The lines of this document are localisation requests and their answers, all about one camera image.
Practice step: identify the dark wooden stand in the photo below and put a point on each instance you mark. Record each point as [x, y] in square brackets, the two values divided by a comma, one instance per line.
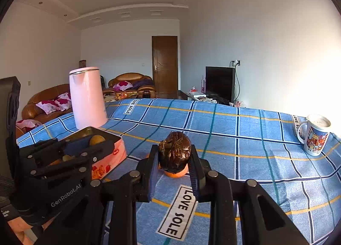
[82, 63]

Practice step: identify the oval orange tangerine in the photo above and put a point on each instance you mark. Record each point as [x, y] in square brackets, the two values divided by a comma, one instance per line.
[96, 140]

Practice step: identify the white pillow magenta flowers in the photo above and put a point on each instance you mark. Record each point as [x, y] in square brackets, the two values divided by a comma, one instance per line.
[49, 107]
[64, 99]
[122, 86]

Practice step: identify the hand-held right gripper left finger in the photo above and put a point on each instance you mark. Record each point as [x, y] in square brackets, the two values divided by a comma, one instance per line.
[154, 178]

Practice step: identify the brown leather armchair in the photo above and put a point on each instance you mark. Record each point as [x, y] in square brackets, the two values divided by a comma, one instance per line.
[133, 76]

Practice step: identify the blue plaid tablecloth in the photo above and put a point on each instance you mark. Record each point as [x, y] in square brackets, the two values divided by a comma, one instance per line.
[239, 149]

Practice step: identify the purple blanket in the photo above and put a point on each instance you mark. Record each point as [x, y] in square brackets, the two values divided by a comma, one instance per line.
[142, 83]

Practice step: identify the pink tin box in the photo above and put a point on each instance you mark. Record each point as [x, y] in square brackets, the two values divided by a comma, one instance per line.
[112, 157]

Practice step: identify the wall power socket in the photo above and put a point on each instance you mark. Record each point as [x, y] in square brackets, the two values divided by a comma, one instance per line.
[236, 63]

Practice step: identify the black television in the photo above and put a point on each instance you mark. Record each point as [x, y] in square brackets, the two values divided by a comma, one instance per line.
[219, 82]

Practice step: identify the person's left forearm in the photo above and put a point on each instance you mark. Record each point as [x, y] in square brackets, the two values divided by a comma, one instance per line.
[18, 227]

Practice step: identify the white printed mug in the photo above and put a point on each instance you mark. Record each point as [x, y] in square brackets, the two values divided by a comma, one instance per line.
[315, 138]

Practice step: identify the brown wooden door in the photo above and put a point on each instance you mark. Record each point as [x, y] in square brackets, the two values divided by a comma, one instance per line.
[164, 66]

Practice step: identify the brown leather sofa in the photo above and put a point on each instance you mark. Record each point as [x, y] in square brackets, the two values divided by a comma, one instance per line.
[45, 93]

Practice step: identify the dark brown wrinkled fruit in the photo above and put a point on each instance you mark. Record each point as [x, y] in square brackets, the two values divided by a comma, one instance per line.
[175, 151]

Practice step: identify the large round orange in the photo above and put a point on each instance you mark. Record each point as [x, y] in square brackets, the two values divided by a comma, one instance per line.
[174, 174]

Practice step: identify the pink electric kettle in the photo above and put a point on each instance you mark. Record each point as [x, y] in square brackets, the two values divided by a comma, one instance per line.
[89, 98]

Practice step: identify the white flat box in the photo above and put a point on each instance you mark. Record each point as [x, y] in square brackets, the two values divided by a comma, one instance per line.
[197, 94]

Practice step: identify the low coffee table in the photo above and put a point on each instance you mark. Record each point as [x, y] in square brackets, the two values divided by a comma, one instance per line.
[117, 97]

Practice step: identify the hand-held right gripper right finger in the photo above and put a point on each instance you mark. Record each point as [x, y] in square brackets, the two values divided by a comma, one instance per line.
[194, 183]

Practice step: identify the pink floral cushion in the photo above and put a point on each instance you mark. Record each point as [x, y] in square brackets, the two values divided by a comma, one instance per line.
[28, 124]

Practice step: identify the low television stand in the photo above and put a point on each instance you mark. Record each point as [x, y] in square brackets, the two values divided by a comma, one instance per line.
[190, 96]

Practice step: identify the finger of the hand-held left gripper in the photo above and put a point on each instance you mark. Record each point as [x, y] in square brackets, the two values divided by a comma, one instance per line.
[96, 154]
[40, 151]

